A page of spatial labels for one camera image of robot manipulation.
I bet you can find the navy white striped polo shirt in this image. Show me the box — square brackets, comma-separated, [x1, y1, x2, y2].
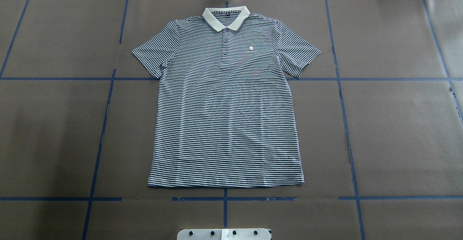
[132, 6, 321, 188]

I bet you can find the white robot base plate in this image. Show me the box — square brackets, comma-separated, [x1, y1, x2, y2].
[177, 228, 272, 240]

